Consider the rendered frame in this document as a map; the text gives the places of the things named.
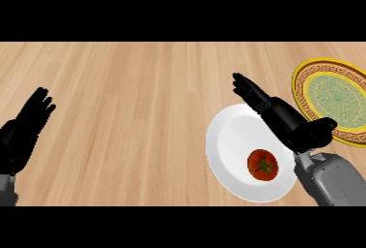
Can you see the white plate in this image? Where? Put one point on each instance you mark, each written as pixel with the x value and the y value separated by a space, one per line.
pixel 234 151

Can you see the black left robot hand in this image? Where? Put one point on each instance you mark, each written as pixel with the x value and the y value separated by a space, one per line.
pixel 21 135

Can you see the red tomato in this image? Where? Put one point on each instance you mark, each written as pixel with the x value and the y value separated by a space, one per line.
pixel 263 165

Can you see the yellow patterned plate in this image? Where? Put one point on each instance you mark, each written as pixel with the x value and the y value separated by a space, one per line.
pixel 336 97

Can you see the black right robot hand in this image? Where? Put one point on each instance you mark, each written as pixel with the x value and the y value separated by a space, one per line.
pixel 286 121

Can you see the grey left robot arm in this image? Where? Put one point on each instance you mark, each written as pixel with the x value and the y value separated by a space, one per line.
pixel 7 190

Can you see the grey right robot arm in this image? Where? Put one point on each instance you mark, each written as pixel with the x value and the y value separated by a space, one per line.
pixel 334 180

